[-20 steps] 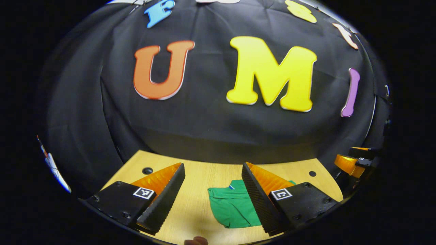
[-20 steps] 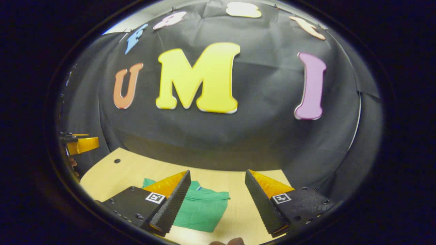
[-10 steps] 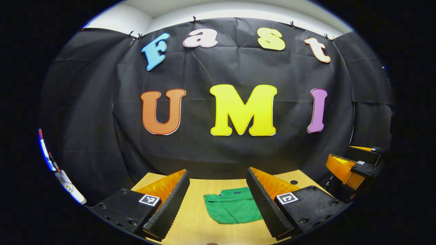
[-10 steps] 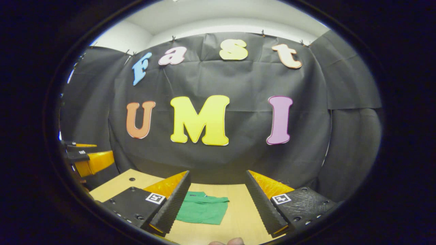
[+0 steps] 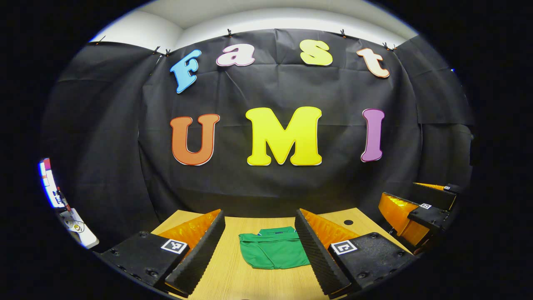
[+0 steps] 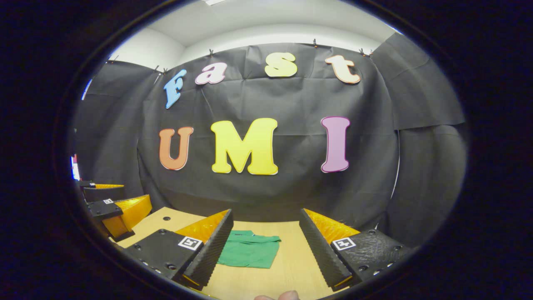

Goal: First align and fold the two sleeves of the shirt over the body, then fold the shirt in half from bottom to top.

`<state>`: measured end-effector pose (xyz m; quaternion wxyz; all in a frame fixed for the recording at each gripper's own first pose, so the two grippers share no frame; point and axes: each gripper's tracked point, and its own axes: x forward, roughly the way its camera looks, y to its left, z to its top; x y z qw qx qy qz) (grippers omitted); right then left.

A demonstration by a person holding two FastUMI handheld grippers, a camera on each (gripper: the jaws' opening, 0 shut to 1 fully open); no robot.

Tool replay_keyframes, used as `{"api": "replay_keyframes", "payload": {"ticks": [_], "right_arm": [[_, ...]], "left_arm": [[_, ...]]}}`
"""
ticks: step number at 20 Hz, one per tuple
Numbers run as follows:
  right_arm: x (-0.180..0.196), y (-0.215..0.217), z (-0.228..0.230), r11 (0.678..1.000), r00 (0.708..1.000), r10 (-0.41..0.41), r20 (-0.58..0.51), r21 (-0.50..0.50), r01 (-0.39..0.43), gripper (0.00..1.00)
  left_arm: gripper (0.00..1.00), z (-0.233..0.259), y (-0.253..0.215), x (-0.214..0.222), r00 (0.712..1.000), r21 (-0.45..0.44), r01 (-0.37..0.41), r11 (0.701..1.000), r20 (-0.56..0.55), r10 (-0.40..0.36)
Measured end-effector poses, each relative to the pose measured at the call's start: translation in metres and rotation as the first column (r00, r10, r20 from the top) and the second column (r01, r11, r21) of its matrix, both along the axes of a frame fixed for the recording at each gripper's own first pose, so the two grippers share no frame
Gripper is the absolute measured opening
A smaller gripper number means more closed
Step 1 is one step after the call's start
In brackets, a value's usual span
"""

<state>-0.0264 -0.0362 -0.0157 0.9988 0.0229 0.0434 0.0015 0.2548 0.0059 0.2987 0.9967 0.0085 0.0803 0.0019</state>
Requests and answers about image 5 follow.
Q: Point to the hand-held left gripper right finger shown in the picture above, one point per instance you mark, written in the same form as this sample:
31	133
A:
316	258

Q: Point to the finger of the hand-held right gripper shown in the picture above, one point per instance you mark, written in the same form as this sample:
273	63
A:
429	214
435	196

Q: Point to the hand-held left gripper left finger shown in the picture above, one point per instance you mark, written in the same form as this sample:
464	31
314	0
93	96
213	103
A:
204	254

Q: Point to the green polo T-shirt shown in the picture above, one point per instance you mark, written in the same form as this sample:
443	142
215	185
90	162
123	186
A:
270	250

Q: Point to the black backdrop cloth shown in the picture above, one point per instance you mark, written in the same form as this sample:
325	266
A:
333	91

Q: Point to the white and blue banner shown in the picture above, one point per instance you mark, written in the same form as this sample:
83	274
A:
49	183

